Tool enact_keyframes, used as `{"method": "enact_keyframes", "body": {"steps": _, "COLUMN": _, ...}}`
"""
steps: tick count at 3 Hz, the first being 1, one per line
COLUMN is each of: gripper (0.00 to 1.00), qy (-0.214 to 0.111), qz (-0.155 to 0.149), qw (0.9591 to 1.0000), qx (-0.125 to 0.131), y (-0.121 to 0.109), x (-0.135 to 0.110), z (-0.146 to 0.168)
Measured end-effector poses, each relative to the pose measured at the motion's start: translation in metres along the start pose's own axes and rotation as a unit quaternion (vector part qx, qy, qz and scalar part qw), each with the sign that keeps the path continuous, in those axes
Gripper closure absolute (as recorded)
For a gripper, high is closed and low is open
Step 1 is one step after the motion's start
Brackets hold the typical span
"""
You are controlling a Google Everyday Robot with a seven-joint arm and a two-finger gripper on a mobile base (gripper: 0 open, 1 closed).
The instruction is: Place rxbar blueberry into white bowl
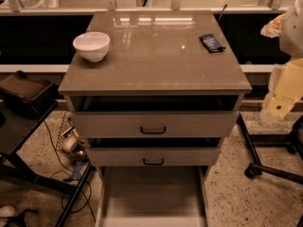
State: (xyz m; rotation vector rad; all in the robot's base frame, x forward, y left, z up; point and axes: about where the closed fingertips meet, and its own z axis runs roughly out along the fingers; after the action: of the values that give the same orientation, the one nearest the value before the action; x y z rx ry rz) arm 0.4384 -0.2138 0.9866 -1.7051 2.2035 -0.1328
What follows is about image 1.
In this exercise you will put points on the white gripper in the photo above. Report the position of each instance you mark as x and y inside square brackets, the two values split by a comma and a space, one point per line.
[293, 35]

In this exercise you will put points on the dark blue rxbar wrapper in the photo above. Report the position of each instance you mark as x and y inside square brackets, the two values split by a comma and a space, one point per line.
[211, 44]

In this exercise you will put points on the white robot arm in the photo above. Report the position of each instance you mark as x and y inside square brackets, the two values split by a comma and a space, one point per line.
[295, 9]

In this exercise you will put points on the white ceramic bowl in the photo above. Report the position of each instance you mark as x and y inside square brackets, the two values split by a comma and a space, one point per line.
[92, 46]

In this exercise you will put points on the black chair base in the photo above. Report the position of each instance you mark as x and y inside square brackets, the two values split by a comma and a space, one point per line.
[270, 153]

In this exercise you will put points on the grey drawer cabinet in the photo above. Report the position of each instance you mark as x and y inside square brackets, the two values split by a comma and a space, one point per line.
[156, 64]

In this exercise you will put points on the tape roll on floor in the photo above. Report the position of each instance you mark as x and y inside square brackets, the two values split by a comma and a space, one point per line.
[70, 143]

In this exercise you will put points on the dark box on table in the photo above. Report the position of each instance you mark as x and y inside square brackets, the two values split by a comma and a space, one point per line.
[30, 98]

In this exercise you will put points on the wire mesh basket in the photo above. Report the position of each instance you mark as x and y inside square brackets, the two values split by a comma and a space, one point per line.
[67, 128]

